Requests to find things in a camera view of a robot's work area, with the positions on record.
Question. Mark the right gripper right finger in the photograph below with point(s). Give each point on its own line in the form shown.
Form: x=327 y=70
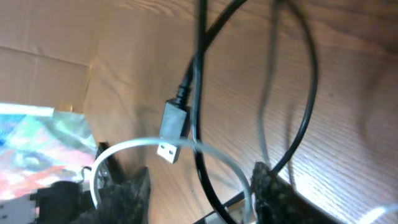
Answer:
x=276 y=202

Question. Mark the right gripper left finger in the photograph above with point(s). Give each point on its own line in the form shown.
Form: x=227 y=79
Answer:
x=125 y=203

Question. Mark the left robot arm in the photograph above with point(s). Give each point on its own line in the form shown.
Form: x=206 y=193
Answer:
x=62 y=202

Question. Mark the cardboard panel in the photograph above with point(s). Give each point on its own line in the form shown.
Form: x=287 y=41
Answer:
x=48 y=48

